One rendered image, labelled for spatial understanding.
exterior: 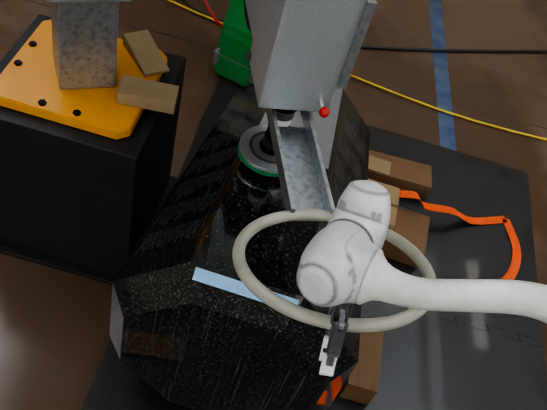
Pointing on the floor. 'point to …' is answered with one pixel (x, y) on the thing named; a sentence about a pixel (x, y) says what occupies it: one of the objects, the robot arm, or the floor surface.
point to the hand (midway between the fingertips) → (328, 355)
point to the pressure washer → (234, 46)
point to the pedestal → (82, 184)
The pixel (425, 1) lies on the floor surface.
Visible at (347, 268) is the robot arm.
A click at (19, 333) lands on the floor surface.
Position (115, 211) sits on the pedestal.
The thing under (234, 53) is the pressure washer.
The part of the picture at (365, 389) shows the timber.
